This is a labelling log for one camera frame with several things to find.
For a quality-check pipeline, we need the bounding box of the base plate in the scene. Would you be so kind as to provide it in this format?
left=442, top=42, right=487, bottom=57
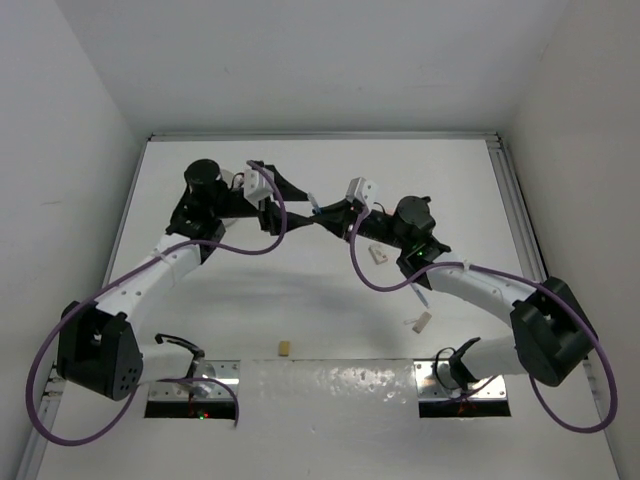
left=148, top=360, right=240, bottom=402
left=414, top=359, right=510, bottom=401

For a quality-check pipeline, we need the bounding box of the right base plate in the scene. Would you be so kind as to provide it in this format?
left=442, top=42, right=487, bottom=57
left=414, top=359, right=510, bottom=401

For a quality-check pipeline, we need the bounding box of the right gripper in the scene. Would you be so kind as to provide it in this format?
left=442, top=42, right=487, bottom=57
left=310, top=198, right=410, bottom=251

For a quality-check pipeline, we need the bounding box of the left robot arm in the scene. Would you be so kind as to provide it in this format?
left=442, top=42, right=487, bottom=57
left=57, top=159, right=309, bottom=401

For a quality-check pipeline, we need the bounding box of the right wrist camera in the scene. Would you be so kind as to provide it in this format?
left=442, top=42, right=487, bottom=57
left=345, top=177, right=379, bottom=211

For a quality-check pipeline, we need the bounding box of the teal gel pen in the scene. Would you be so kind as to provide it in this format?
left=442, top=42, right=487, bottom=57
left=307, top=192, right=322, bottom=215

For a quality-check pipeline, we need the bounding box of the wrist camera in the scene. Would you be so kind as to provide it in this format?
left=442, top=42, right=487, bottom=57
left=243, top=167, right=274, bottom=208
left=345, top=177, right=379, bottom=211

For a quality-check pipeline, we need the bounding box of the beige eraser block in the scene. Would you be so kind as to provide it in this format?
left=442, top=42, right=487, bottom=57
left=412, top=311, right=432, bottom=334

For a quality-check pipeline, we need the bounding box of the staples box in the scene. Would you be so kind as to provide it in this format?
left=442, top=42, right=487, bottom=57
left=368, top=244, right=388, bottom=265

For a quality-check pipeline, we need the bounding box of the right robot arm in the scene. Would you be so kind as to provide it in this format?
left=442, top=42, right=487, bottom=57
left=312, top=196, right=598, bottom=391

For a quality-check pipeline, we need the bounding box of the blue ballpoint pen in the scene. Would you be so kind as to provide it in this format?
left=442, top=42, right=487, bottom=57
left=410, top=283, right=430, bottom=309

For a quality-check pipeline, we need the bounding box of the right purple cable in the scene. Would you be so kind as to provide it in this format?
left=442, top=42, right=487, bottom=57
left=348, top=209, right=619, bottom=434

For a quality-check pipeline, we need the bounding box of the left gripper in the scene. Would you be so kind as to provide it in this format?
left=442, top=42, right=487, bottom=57
left=209, top=167, right=312, bottom=232

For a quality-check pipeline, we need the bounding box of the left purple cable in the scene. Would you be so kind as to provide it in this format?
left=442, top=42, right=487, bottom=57
left=25, top=160, right=289, bottom=446

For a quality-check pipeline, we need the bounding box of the small yellow eraser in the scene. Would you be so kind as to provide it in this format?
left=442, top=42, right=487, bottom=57
left=278, top=340, right=291, bottom=357

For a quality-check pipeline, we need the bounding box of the left base plate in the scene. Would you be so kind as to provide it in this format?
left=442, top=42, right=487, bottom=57
left=148, top=360, right=240, bottom=402

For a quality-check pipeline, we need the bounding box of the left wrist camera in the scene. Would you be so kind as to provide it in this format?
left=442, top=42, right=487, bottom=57
left=243, top=167, right=274, bottom=208

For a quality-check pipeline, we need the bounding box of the purple cable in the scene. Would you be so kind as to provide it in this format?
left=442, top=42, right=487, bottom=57
left=348, top=209, right=619, bottom=434
left=25, top=160, right=289, bottom=446

